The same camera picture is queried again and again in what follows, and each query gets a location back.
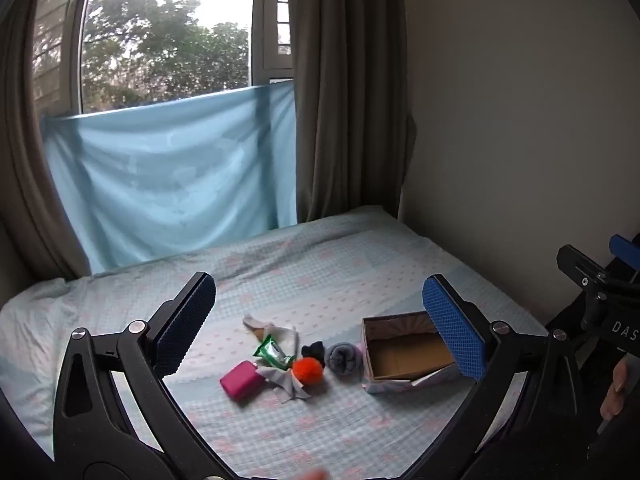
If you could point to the light blue cloth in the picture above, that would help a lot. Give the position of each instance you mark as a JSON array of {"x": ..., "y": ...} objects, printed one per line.
[{"x": 175, "y": 175}]

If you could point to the white paper towel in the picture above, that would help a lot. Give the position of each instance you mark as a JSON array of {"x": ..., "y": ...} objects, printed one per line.
[{"x": 280, "y": 332}]

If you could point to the grey towel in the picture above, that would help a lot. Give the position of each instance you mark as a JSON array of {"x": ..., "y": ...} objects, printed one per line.
[{"x": 344, "y": 359}]

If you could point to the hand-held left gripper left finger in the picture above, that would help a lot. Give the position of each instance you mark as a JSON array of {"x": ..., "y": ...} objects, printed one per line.
[{"x": 186, "y": 322}]

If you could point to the brown curtain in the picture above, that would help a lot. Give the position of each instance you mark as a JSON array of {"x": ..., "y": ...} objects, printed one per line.
[
  {"x": 345, "y": 85},
  {"x": 25, "y": 160}
]

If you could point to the green packet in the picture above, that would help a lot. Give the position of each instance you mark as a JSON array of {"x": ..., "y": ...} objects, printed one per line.
[{"x": 272, "y": 352}]

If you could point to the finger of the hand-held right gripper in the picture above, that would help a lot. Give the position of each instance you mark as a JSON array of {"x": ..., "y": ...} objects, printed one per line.
[
  {"x": 580, "y": 262},
  {"x": 624, "y": 249}
]

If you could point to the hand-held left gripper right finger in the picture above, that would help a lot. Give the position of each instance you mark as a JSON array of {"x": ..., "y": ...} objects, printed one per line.
[{"x": 454, "y": 332}]

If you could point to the grey cleaning cloth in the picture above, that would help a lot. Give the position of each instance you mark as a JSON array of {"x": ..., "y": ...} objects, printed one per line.
[{"x": 286, "y": 387}]

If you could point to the cardboard box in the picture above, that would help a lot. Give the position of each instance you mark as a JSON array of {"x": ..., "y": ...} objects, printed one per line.
[{"x": 410, "y": 355}]

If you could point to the person's right hand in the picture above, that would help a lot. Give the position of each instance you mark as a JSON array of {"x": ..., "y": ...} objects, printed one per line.
[{"x": 616, "y": 390}]

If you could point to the orange pompom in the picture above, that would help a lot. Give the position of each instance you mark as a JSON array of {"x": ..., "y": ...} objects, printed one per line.
[{"x": 308, "y": 371}]

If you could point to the pink pouch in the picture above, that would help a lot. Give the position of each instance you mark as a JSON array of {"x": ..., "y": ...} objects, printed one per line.
[{"x": 241, "y": 381}]

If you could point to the window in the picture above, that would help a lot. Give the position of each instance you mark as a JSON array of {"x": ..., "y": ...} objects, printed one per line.
[{"x": 165, "y": 35}]

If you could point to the black sock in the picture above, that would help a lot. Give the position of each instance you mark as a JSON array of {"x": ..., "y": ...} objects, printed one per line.
[{"x": 314, "y": 350}]

